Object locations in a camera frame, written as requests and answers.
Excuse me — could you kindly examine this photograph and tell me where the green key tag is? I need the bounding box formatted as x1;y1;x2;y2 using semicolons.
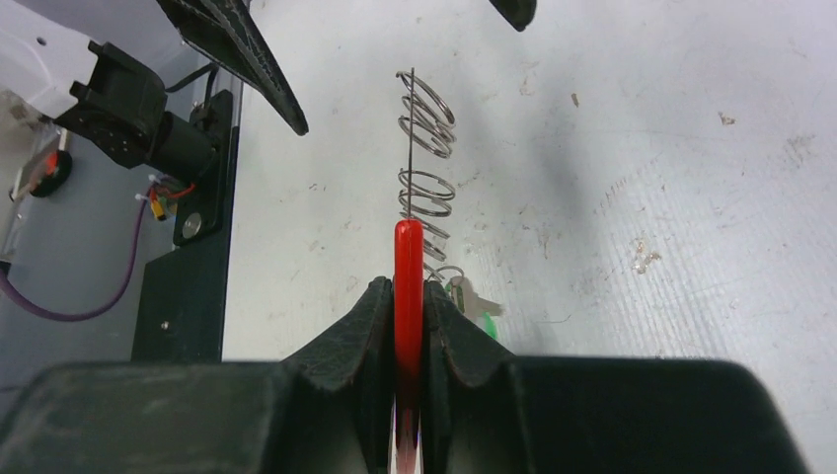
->
481;311;497;341

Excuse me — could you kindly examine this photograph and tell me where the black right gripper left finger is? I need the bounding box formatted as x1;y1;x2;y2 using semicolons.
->
1;276;394;473

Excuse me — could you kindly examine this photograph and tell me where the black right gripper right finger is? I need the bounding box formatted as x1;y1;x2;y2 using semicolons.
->
421;282;807;473

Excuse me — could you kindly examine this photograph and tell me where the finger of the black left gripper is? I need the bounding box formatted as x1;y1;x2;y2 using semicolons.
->
490;0;537;32
158;0;309;136

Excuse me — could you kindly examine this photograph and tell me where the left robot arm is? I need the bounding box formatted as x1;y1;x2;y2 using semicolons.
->
1;1;309;185

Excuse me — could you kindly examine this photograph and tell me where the silver key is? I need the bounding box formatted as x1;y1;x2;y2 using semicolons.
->
446;276;504;320

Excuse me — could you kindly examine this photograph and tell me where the black mounting base plate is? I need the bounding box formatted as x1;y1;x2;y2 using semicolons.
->
130;90;240;362

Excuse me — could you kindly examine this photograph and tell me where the steel key holder red handle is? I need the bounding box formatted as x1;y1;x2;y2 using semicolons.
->
393;69;456;473

